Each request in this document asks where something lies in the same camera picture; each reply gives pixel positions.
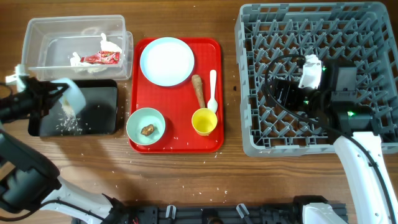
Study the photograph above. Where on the grey-blue dishwasher rack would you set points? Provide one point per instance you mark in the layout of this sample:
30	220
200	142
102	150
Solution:
293	41

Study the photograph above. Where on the pale blue bowl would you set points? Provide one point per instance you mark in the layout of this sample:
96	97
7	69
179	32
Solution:
72	100

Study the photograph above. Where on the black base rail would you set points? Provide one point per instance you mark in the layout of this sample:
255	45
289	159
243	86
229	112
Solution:
265	214

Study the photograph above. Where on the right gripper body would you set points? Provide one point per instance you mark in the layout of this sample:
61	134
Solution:
295	99

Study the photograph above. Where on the yellow plastic cup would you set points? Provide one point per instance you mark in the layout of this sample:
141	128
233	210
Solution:
204	121

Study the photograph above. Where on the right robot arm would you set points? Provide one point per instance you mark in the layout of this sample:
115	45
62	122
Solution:
326	97

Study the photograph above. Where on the white crumpled tissue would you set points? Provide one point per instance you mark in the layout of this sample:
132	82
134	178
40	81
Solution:
104	45

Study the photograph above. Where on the red snack wrapper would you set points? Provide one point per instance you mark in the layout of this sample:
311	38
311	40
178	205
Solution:
102	57

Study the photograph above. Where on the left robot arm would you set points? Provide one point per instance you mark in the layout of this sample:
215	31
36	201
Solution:
29	181

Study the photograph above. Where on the white rice pile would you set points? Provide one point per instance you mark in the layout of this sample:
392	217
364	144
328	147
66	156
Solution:
69	123

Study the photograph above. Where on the black waste tray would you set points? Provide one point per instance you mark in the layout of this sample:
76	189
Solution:
97	117

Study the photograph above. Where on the brown root vegetable piece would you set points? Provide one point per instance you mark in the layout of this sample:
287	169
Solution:
198	87

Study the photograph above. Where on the clear plastic waste bin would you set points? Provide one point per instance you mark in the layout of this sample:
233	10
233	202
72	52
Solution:
53	47

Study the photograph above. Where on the large pale blue plate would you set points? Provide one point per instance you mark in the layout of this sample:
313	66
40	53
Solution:
167	61

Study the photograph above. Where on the brown food scrap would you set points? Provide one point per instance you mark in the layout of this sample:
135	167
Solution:
148	130

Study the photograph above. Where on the white plastic spoon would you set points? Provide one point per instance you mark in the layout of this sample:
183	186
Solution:
212	103

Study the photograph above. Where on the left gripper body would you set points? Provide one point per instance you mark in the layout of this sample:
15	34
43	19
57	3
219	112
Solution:
33	101

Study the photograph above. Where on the pale green bowl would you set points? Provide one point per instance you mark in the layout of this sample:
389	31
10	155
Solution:
143	117

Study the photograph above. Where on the red plastic tray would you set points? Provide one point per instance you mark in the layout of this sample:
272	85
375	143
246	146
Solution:
178	103

